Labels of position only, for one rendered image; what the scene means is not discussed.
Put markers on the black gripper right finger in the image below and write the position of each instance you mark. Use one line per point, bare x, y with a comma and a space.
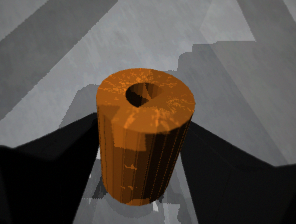
230, 186

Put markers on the orange knob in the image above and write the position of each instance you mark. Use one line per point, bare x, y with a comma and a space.
143, 117

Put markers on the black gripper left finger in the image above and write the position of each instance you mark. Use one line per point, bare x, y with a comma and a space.
43, 181

